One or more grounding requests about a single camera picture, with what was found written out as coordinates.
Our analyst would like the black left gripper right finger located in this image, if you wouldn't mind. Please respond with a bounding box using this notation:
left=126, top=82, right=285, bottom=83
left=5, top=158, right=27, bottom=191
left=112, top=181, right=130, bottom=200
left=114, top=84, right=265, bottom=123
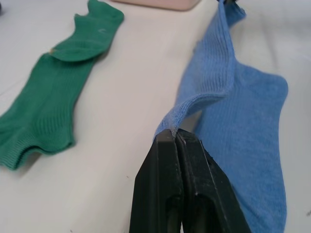
left=175, top=130, right=251, bottom=233

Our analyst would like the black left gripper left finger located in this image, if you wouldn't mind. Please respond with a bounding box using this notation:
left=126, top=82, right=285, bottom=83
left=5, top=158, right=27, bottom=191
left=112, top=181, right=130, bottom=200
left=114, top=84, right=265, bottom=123
left=128, top=129, right=183, bottom=233

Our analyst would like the blue ribbed sock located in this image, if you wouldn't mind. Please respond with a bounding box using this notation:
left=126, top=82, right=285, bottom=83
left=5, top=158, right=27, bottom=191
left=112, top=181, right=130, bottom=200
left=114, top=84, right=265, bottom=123
left=154, top=1, right=247, bottom=141
left=193, top=60, right=290, bottom=233

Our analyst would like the green ribbed sock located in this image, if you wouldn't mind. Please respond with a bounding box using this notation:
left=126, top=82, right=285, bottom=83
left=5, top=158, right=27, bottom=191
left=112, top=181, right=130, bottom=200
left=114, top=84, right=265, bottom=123
left=0, top=52, right=96, bottom=171
left=50, top=0, right=125, bottom=63

